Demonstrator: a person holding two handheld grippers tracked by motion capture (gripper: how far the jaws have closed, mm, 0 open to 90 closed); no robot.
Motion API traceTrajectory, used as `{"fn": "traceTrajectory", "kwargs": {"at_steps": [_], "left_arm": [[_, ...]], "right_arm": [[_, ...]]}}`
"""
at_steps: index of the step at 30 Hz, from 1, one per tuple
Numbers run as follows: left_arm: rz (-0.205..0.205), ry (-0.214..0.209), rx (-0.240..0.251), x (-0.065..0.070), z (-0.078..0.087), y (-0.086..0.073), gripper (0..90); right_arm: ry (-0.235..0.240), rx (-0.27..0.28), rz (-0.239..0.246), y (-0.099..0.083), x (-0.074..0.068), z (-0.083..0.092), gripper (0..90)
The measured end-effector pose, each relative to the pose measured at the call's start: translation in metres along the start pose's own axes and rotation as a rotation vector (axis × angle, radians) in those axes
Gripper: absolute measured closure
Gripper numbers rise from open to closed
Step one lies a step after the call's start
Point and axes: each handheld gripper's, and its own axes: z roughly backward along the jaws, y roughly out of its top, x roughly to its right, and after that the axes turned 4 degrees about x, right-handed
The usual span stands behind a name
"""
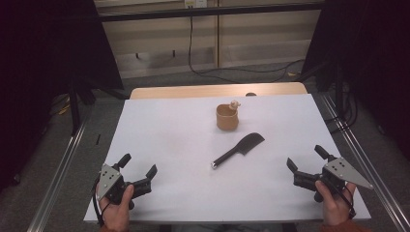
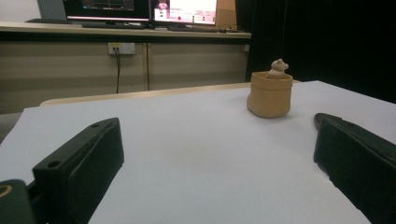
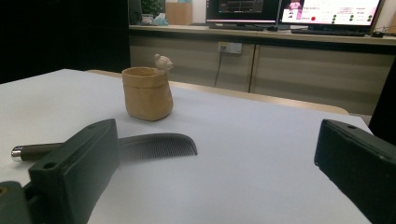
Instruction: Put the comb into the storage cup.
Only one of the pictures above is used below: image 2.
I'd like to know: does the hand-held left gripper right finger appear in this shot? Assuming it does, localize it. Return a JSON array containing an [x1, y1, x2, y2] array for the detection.
[[313, 112, 396, 224]]

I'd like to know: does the white wall socket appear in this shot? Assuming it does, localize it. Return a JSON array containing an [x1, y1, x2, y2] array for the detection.
[[107, 42, 136, 56]]

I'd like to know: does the black curtain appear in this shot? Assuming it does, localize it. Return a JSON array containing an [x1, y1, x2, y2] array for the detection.
[[235, 0, 396, 105]]

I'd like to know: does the tan bag-shaped pot with bear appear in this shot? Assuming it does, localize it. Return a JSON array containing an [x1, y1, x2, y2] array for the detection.
[[246, 58, 294, 119]]

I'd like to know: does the black power cable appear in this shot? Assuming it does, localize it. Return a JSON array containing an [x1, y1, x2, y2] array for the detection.
[[113, 47, 122, 94]]

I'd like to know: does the brown cardboard box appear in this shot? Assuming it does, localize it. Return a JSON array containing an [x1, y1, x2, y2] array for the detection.
[[215, 0, 238, 31]]

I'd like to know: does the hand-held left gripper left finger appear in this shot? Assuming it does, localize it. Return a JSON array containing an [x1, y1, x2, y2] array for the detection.
[[32, 117, 125, 224]]

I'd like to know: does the dark-screen computer monitor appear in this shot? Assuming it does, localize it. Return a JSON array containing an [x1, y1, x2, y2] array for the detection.
[[64, 0, 151, 22]]

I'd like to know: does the light wooden table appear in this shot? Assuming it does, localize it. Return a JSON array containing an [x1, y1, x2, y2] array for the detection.
[[39, 78, 302, 107]]

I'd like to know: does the long beige desk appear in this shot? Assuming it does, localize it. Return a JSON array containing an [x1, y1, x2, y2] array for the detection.
[[0, 21, 252, 115]]

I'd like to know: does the white paper sheet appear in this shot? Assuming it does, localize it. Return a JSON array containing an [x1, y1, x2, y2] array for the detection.
[[0, 79, 396, 224]]

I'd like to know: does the black keyboard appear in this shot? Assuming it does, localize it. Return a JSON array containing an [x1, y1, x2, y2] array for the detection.
[[166, 25, 219, 34], [81, 21, 146, 30]]

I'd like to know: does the bright-screen computer monitor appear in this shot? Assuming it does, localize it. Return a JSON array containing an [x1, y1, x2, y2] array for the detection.
[[151, 0, 219, 26]]

